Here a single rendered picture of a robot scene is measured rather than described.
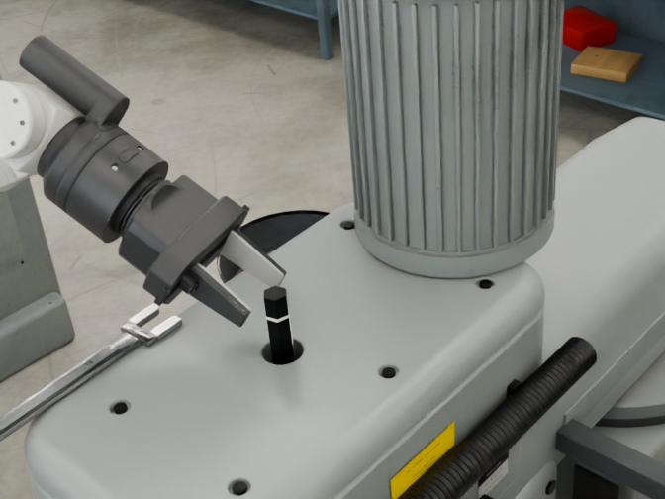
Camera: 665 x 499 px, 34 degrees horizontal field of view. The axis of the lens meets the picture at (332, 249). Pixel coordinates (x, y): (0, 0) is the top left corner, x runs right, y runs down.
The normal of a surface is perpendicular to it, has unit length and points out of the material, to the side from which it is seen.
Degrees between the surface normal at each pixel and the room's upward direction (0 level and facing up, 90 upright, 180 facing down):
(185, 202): 30
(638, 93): 0
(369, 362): 0
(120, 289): 0
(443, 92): 90
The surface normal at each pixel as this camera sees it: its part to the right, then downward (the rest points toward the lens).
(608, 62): -0.07, -0.82
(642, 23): -0.67, 0.46
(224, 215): 0.37, -0.60
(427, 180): -0.29, 0.56
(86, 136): 0.25, -0.44
